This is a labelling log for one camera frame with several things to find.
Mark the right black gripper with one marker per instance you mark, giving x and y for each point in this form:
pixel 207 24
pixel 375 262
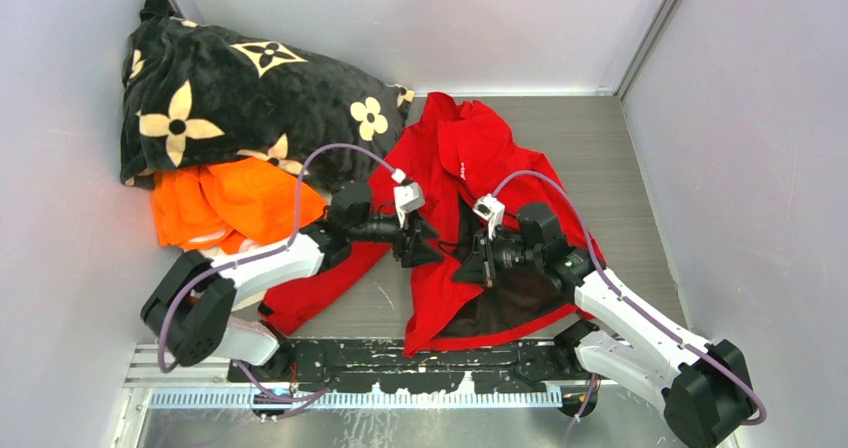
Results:
pixel 473 270

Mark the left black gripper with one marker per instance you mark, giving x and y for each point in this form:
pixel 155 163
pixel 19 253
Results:
pixel 417 250

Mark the red zip jacket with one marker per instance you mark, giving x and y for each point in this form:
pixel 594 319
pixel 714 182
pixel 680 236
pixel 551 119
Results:
pixel 459 152

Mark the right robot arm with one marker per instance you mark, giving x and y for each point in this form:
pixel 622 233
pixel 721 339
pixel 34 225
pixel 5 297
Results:
pixel 701 388

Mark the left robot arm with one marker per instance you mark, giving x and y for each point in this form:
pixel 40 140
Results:
pixel 191 309

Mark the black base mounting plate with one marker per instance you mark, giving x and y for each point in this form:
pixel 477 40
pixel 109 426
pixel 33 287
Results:
pixel 358 365

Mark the orange garment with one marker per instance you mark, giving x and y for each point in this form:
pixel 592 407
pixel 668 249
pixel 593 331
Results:
pixel 230 208

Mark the black floral plush blanket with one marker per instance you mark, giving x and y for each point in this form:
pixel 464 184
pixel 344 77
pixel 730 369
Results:
pixel 198 94

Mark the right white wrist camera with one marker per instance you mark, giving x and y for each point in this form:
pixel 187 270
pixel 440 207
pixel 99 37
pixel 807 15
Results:
pixel 491 211

